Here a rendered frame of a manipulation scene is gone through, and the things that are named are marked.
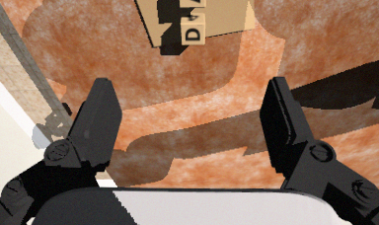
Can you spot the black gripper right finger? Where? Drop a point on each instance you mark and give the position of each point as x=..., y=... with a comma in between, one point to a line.
x=310, y=165

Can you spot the tan square mat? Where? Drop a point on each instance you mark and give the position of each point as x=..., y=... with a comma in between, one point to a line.
x=162, y=18

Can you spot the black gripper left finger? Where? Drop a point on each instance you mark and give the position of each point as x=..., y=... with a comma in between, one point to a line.
x=67, y=163

